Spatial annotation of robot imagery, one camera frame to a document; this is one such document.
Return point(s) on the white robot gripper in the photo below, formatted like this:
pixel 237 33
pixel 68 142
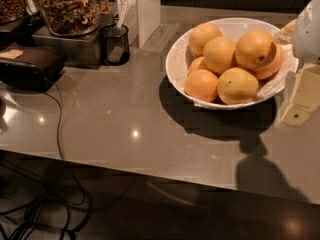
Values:
pixel 307 34

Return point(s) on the white ceramic bowl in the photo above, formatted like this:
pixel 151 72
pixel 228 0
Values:
pixel 180 57

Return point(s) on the small orange left middle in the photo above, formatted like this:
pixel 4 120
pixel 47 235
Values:
pixel 197 64

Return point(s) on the white pillar box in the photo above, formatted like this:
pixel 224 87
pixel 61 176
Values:
pixel 142 18

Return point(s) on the black mesh cup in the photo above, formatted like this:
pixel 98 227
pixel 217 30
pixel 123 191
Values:
pixel 115 45

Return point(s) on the white spoon in cup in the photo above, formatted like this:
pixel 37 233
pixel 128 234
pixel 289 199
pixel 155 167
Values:
pixel 122 10

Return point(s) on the metal jar stand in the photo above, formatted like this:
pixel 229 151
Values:
pixel 83 51

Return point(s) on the glass jar of walnuts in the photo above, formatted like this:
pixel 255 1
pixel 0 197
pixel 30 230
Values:
pixel 70 18

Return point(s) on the black electronic device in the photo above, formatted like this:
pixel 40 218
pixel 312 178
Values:
pixel 30 68

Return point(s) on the glass jar of almonds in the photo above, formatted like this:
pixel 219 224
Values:
pixel 11 10

